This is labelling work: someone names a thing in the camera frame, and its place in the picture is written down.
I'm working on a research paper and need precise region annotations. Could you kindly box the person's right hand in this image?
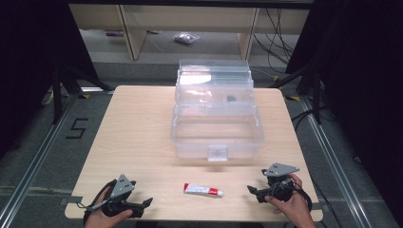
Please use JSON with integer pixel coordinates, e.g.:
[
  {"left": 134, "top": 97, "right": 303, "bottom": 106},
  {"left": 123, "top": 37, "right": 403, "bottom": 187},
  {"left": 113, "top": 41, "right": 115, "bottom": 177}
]
[{"left": 263, "top": 173, "right": 314, "bottom": 228}]

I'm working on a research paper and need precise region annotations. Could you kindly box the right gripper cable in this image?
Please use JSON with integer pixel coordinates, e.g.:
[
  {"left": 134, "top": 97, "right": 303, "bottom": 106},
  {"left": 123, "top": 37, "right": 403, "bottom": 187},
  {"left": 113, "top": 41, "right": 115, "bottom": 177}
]
[{"left": 293, "top": 181, "right": 314, "bottom": 214}]

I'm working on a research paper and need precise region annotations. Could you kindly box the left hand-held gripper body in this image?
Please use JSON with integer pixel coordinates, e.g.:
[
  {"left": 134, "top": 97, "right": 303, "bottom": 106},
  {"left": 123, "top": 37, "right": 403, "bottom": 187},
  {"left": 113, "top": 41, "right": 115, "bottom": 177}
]
[{"left": 100, "top": 174, "right": 144, "bottom": 219}]

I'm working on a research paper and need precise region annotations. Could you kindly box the black curtain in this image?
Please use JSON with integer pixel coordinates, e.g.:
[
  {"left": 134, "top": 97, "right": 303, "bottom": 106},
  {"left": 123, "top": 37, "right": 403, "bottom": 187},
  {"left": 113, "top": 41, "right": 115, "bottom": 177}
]
[
  {"left": 0, "top": 0, "right": 100, "bottom": 160},
  {"left": 285, "top": 0, "right": 403, "bottom": 226}
]

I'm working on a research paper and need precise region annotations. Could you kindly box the metal floor rail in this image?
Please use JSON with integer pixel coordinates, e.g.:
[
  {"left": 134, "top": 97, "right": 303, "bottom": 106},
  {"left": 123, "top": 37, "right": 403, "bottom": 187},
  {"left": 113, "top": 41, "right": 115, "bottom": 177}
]
[
  {"left": 298, "top": 95, "right": 373, "bottom": 228},
  {"left": 0, "top": 94, "right": 79, "bottom": 228}
]

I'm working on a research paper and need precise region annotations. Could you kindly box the person's left hand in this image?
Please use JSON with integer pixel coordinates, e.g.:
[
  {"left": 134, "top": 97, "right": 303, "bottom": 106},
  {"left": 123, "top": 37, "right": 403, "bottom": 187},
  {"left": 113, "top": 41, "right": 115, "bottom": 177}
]
[{"left": 84, "top": 186, "right": 134, "bottom": 228}]

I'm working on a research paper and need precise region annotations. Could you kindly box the black floor cable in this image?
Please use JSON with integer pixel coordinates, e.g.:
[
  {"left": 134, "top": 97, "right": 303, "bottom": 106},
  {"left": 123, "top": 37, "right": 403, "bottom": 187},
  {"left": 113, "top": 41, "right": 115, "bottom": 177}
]
[{"left": 290, "top": 106, "right": 319, "bottom": 131}]

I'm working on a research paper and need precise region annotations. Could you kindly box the black metal stand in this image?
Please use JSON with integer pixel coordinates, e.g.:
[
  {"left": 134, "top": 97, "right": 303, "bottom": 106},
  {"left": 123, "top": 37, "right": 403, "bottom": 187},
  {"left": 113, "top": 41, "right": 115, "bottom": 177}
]
[
  {"left": 268, "top": 61, "right": 323, "bottom": 125},
  {"left": 51, "top": 61, "right": 116, "bottom": 125}
]

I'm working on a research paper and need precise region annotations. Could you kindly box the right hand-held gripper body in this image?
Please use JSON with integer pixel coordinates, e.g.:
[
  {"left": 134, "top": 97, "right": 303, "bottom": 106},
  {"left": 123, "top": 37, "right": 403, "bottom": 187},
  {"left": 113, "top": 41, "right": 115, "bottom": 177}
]
[{"left": 260, "top": 161, "right": 300, "bottom": 203}]

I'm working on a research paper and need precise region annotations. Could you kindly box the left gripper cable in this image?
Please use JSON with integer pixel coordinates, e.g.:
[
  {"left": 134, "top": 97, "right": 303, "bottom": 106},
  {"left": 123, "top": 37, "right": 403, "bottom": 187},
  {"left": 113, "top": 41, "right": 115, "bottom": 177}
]
[{"left": 76, "top": 179, "right": 118, "bottom": 226}]

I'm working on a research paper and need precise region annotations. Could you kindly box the clear plastic bag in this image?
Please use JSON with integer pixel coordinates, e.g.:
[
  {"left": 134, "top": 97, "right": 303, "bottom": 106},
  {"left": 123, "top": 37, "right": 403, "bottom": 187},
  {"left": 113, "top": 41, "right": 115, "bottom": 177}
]
[{"left": 173, "top": 31, "right": 202, "bottom": 46}]

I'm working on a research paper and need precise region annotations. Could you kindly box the clear plastic storage box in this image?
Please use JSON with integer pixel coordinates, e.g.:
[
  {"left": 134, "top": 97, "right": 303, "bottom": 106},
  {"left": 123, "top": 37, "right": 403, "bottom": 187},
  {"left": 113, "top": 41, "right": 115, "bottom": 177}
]
[{"left": 170, "top": 59, "right": 266, "bottom": 162}]

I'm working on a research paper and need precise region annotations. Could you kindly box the bundle of black cables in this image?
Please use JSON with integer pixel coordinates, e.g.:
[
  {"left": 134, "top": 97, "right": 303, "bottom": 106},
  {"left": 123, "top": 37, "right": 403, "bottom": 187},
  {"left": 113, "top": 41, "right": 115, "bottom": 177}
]
[{"left": 252, "top": 8, "right": 297, "bottom": 74}]

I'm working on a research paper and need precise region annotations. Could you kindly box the white and red tube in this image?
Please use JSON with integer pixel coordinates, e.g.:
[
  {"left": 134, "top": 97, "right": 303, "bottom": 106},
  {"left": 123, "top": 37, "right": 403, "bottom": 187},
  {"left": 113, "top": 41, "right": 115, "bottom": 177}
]
[{"left": 182, "top": 182, "right": 224, "bottom": 199}]

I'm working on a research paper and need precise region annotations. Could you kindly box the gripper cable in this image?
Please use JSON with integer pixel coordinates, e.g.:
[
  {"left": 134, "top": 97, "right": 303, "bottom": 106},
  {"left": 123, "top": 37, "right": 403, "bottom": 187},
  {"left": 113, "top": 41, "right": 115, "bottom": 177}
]
[
  {"left": 76, "top": 179, "right": 118, "bottom": 226},
  {"left": 293, "top": 181, "right": 314, "bottom": 214}
]

